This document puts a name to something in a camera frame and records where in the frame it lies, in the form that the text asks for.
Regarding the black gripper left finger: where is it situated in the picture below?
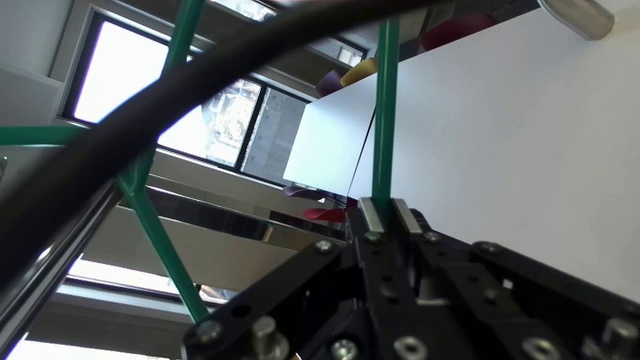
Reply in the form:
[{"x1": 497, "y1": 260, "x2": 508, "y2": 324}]
[{"x1": 181, "y1": 197, "x2": 403, "y2": 360}]

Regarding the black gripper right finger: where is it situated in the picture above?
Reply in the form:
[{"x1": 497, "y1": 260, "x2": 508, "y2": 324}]
[{"x1": 392, "y1": 197, "x2": 640, "y2": 360}]

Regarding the green wire hanger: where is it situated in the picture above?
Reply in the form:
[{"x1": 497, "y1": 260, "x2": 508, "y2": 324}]
[{"x1": 0, "y1": 0, "x2": 403, "y2": 327}]

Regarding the metal rod clothes rack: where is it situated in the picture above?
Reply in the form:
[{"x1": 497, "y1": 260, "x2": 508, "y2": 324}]
[{"x1": 0, "y1": 178, "x2": 133, "y2": 342}]

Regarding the white work table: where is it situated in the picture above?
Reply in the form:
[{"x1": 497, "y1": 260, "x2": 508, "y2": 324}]
[{"x1": 283, "y1": 0, "x2": 640, "y2": 302}]

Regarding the purple chair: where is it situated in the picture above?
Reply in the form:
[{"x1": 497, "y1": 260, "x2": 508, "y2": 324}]
[{"x1": 316, "y1": 69, "x2": 348, "y2": 98}]

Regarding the stainless steel bottle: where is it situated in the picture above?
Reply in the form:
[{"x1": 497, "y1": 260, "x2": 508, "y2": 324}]
[{"x1": 539, "y1": 0, "x2": 616, "y2": 42}]

